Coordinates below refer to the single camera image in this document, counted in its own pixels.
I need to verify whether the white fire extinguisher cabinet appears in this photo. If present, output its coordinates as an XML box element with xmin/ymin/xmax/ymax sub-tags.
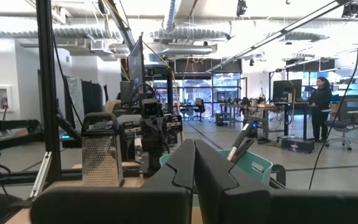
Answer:
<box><xmin>0</xmin><ymin>85</ymin><xmax>13</xmax><ymax>113</ymax></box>

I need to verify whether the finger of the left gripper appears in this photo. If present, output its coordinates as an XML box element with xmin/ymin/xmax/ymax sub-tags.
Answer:
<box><xmin>142</xmin><ymin>123</ymin><xmax>154</xmax><ymax>153</ymax></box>
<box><xmin>153</xmin><ymin>123</ymin><xmax>167</xmax><ymax>153</ymax></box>

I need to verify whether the cluttered standing desk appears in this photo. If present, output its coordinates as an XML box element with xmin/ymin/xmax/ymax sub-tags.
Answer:
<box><xmin>221</xmin><ymin>101</ymin><xmax>318</xmax><ymax>141</ymax></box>

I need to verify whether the person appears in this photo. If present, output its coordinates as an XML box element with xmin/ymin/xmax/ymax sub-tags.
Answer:
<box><xmin>308</xmin><ymin>76</ymin><xmax>334</xmax><ymax>143</ymax></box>

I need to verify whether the black hanging cable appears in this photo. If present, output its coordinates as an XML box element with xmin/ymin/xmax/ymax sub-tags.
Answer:
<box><xmin>308</xmin><ymin>0</ymin><xmax>358</xmax><ymax>190</ymax></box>

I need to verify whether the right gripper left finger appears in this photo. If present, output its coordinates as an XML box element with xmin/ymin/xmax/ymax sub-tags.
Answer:
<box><xmin>29</xmin><ymin>139</ymin><xmax>196</xmax><ymax>224</ymax></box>

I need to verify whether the black hanging monitor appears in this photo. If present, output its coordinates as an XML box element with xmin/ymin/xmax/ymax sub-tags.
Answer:
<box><xmin>127</xmin><ymin>34</ymin><xmax>145</xmax><ymax>105</ymax></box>

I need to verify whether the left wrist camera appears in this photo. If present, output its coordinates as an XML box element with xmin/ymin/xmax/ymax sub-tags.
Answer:
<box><xmin>140</xmin><ymin>98</ymin><xmax>164</xmax><ymax>119</ymax></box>

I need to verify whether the silver ribbed air duct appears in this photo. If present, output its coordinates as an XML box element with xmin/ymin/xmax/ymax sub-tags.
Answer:
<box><xmin>152</xmin><ymin>27</ymin><xmax>233</xmax><ymax>43</ymax></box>

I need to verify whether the white aluminium bar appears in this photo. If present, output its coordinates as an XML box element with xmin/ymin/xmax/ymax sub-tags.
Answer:
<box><xmin>31</xmin><ymin>151</ymin><xmax>53</xmax><ymax>198</ymax></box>

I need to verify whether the green plastic bin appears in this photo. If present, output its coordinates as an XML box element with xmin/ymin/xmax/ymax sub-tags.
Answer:
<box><xmin>159</xmin><ymin>149</ymin><xmax>274</xmax><ymax>187</ymax></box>

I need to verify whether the black spatula with steel handle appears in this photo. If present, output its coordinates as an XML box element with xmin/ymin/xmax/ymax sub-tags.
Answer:
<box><xmin>227</xmin><ymin>139</ymin><xmax>256</xmax><ymax>165</ymax></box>

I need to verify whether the black desk monitor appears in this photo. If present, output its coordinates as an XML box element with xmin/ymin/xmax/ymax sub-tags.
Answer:
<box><xmin>272</xmin><ymin>79</ymin><xmax>303</xmax><ymax>103</ymax></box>

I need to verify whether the grey office chair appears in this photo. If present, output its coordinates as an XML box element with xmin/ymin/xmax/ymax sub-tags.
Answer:
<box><xmin>324</xmin><ymin>95</ymin><xmax>358</xmax><ymax>152</ymax></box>

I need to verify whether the black floor box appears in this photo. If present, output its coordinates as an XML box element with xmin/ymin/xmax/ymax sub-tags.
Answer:
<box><xmin>280</xmin><ymin>136</ymin><xmax>316</xmax><ymax>155</ymax></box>

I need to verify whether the black spatula with red accent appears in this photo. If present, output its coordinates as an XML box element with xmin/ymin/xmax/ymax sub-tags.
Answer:
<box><xmin>239</xmin><ymin>122</ymin><xmax>257</xmax><ymax>147</ymax></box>

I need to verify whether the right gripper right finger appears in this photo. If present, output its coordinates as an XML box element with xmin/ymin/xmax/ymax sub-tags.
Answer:
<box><xmin>194</xmin><ymin>139</ymin><xmax>358</xmax><ymax>224</ymax></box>

